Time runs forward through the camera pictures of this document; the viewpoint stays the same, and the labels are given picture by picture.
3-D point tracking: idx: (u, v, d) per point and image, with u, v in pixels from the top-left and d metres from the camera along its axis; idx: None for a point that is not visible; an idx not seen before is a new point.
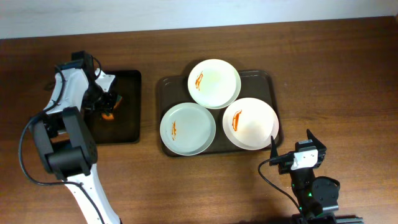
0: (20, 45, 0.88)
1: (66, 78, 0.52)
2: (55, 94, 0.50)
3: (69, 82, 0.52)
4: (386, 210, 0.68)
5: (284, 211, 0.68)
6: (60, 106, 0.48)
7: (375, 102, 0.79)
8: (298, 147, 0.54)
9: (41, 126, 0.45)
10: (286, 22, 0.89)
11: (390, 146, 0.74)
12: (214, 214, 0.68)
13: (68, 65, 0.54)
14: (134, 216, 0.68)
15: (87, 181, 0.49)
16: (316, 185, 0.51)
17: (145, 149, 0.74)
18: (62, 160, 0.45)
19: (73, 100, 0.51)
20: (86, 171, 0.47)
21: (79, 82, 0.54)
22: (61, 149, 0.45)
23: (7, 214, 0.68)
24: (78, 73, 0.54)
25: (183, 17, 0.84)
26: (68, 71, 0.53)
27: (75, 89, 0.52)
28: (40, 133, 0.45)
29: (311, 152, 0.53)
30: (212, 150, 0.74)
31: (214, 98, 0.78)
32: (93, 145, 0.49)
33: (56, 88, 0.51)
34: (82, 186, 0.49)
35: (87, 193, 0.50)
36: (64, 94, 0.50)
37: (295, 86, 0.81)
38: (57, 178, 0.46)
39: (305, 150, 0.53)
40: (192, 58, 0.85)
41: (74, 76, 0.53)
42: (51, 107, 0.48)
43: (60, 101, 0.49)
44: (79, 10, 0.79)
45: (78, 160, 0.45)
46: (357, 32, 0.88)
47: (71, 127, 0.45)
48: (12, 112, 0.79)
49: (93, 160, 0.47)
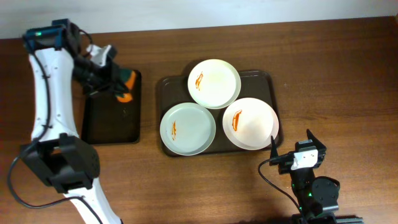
0: (20, 45, 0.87)
1: (45, 73, 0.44)
2: (39, 109, 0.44)
3: (52, 76, 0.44)
4: (386, 210, 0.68)
5: (284, 211, 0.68)
6: (54, 130, 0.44)
7: (375, 102, 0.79)
8: (298, 147, 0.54)
9: (35, 155, 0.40)
10: (286, 22, 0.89)
11: (390, 147, 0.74)
12: (214, 214, 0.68)
13: (43, 37, 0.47)
14: (134, 216, 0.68)
15: (89, 195, 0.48)
16: (317, 185, 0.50)
17: (145, 149, 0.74)
18: (64, 177, 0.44)
19: (64, 112, 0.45)
20: (88, 186, 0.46)
21: (61, 65, 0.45)
22: (60, 166, 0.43)
23: (8, 214, 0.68)
24: (58, 55, 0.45)
25: (183, 17, 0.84)
26: (46, 60, 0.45)
27: (61, 85, 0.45)
28: (35, 162, 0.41)
29: (311, 152, 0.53)
30: (212, 150, 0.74)
31: (214, 98, 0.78)
32: (94, 159, 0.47)
33: (39, 96, 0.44)
34: (84, 198, 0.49)
35: (89, 205, 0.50)
36: (54, 109, 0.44)
37: (295, 86, 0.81)
38: (58, 191, 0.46)
39: (305, 150, 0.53)
40: (192, 58, 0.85)
41: (53, 61, 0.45)
42: (43, 132, 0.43)
43: (50, 121, 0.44)
44: (79, 10, 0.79)
45: (79, 178, 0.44)
46: (357, 33, 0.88)
47: (71, 155, 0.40)
48: (13, 112, 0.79)
49: (96, 175, 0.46)
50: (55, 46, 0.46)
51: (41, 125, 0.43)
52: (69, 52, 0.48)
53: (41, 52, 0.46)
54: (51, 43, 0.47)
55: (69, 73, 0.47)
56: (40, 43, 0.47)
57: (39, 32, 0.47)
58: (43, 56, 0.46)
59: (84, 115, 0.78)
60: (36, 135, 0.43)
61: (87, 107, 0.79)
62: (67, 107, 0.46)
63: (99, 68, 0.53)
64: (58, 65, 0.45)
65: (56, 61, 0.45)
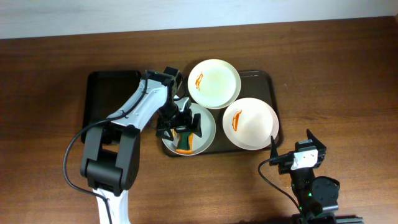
0: (20, 45, 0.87)
1: (146, 89, 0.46)
2: (125, 106, 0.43)
3: (150, 95, 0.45)
4: (386, 210, 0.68)
5: (284, 211, 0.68)
6: (127, 120, 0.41)
7: (376, 102, 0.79)
8: (298, 147, 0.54)
9: (94, 133, 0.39)
10: (286, 22, 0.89)
11: (391, 146, 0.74)
12: (214, 214, 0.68)
13: (158, 75, 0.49)
14: (134, 216, 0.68)
15: (114, 199, 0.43)
16: (317, 185, 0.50)
17: (145, 149, 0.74)
18: (101, 173, 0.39)
19: (142, 119, 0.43)
20: (117, 193, 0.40)
21: (160, 95, 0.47)
22: (105, 158, 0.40)
23: (8, 214, 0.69)
24: (162, 89, 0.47)
25: (183, 17, 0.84)
26: (152, 83, 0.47)
27: (150, 107, 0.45)
28: (91, 140, 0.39)
29: (311, 152, 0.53)
30: (212, 150, 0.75)
31: (214, 98, 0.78)
32: (135, 172, 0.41)
33: (132, 100, 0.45)
34: (107, 201, 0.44)
35: (109, 210, 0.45)
36: (137, 109, 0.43)
37: (295, 86, 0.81)
38: (89, 185, 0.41)
39: (305, 150, 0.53)
40: (192, 58, 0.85)
41: (158, 88, 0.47)
42: (119, 117, 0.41)
43: (130, 113, 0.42)
44: (79, 10, 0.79)
45: (112, 182, 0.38)
46: (358, 33, 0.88)
47: (125, 146, 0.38)
48: (13, 112, 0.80)
49: (129, 187, 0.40)
50: (162, 81, 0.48)
51: (120, 113, 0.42)
52: (168, 93, 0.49)
53: (148, 81, 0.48)
54: (159, 80, 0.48)
55: (158, 104, 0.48)
56: (154, 74, 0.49)
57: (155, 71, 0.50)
58: (152, 80, 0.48)
59: (85, 115, 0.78)
60: (110, 117, 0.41)
61: (86, 107, 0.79)
62: (144, 122, 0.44)
63: (180, 113, 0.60)
64: (158, 93, 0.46)
65: (160, 90, 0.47)
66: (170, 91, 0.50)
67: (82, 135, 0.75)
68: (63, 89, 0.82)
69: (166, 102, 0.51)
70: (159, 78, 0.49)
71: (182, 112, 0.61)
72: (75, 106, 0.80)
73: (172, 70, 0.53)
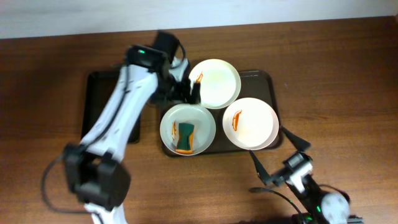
0: (20, 45, 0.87)
1: (127, 88, 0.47)
2: (103, 118, 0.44)
3: (132, 93, 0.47)
4: (386, 211, 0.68)
5: (284, 211, 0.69)
6: (104, 141, 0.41)
7: (375, 102, 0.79)
8: (291, 169, 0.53)
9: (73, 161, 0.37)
10: (286, 22, 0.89)
11: (391, 146, 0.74)
12: (214, 214, 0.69)
13: (144, 56, 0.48)
14: (134, 216, 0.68)
15: (105, 214, 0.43)
16: (327, 201, 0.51)
17: (145, 149, 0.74)
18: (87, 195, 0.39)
19: (123, 130, 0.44)
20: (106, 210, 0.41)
21: (143, 87, 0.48)
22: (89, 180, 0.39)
23: (9, 214, 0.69)
24: (147, 78, 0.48)
25: (183, 17, 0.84)
26: (134, 73, 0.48)
27: (133, 106, 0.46)
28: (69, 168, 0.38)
29: (306, 167, 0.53)
30: (212, 149, 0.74)
31: (214, 98, 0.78)
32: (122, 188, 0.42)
33: (111, 107, 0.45)
34: (99, 215, 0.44)
35: (104, 223, 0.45)
36: (115, 124, 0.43)
37: (295, 86, 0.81)
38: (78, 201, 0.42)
39: (301, 169, 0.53)
40: (192, 57, 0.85)
41: (140, 81, 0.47)
42: (94, 140, 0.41)
43: (107, 133, 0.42)
44: (78, 10, 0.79)
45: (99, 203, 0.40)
46: (358, 33, 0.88)
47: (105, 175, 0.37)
48: (13, 112, 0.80)
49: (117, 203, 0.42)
50: (148, 65, 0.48)
51: (97, 132, 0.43)
52: (158, 76, 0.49)
53: (136, 63, 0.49)
54: (148, 61, 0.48)
55: (145, 95, 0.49)
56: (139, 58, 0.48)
57: (142, 50, 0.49)
58: (134, 71, 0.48)
59: (85, 114, 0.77)
60: (86, 139, 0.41)
61: (86, 107, 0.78)
62: (125, 134, 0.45)
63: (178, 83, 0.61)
64: (142, 86, 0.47)
65: (143, 83, 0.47)
66: (161, 72, 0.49)
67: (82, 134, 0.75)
68: (63, 89, 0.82)
69: (152, 90, 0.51)
70: (147, 58, 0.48)
71: (181, 83, 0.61)
72: (75, 106, 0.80)
73: (165, 39, 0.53)
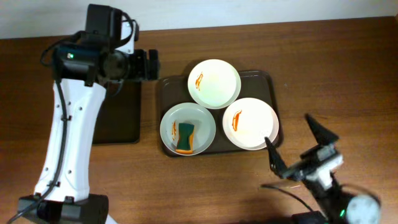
0: (20, 45, 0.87)
1: (66, 115, 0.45)
2: (51, 162, 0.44)
3: (73, 119, 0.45)
4: (385, 211, 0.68)
5: (284, 211, 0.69)
6: (59, 188, 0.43)
7: (375, 103, 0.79)
8: (319, 163, 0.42)
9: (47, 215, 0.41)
10: (286, 22, 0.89)
11: (391, 147, 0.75)
12: (214, 214, 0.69)
13: (74, 54, 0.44)
14: (134, 216, 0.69)
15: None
16: (354, 203, 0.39)
17: (145, 149, 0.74)
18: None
19: (76, 166, 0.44)
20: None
21: (86, 107, 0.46)
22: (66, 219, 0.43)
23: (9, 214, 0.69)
24: (88, 91, 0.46)
25: (183, 17, 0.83)
26: (70, 86, 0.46)
27: (84, 127, 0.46)
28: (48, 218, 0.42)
29: (336, 160, 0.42)
30: (212, 150, 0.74)
31: (214, 98, 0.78)
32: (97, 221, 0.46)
33: (53, 146, 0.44)
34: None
35: None
36: (64, 163, 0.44)
37: (295, 86, 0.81)
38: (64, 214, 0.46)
39: (328, 163, 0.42)
40: (192, 58, 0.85)
41: (81, 101, 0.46)
42: (49, 189, 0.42)
43: (58, 178, 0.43)
44: (78, 10, 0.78)
45: None
46: (358, 33, 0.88)
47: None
48: (13, 112, 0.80)
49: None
50: (86, 63, 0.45)
51: (49, 182, 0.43)
52: (103, 70, 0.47)
53: (71, 65, 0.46)
54: (83, 60, 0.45)
55: (94, 109, 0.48)
56: (68, 62, 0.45)
57: (71, 53, 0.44)
58: (68, 88, 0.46)
59: None
60: (43, 190, 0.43)
61: None
62: (82, 165, 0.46)
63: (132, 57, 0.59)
64: (83, 107, 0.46)
65: (83, 102, 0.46)
66: (102, 62, 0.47)
67: None
68: None
69: (92, 104, 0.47)
70: (82, 55, 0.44)
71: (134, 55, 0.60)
72: None
73: (90, 10, 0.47)
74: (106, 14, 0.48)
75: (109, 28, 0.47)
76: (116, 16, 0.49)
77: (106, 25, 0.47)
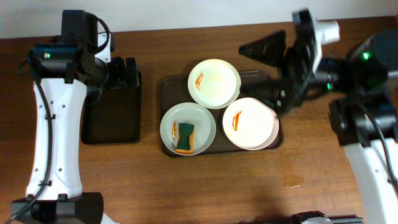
0: (18, 45, 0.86)
1: (50, 113, 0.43)
2: (40, 162, 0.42)
3: (57, 117, 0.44)
4: None
5: (284, 211, 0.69)
6: (51, 188, 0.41)
7: None
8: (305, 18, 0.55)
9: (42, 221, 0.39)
10: (286, 22, 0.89)
11: None
12: (214, 214, 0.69)
13: (51, 53, 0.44)
14: (134, 216, 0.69)
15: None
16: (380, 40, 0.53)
17: (145, 149, 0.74)
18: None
19: (67, 162, 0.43)
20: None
21: (69, 103, 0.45)
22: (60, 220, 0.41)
23: None
24: (68, 90, 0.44)
25: (183, 17, 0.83)
26: (50, 86, 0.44)
27: (71, 124, 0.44)
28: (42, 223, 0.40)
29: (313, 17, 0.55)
30: (212, 150, 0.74)
31: (214, 98, 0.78)
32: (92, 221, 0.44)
33: (40, 145, 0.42)
34: None
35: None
36: (55, 160, 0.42)
37: None
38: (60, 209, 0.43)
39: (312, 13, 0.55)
40: (193, 58, 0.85)
41: (64, 98, 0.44)
42: (41, 189, 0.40)
43: (48, 178, 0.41)
44: None
45: None
46: (358, 33, 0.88)
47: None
48: (13, 113, 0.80)
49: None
50: (64, 63, 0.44)
51: (40, 182, 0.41)
52: (83, 70, 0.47)
53: (50, 66, 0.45)
54: (63, 59, 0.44)
55: (78, 106, 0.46)
56: (45, 63, 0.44)
57: (48, 53, 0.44)
58: (49, 87, 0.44)
59: (85, 115, 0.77)
60: (35, 191, 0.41)
61: (86, 107, 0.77)
62: (73, 162, 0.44)
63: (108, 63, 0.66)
64: (66, 104, 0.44)
65: (65, 100, 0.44)
66: (82, 63, 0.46)
67: (83, 135, 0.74)
68: None
69: (76, 100, 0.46)
70: (59, 54, 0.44)
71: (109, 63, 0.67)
72: None
73: (67, 17, 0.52)
74: (80, 18, 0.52)
75: (83, 28, 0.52)
76: (89, 20, 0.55)
77: (80, 28, 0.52)
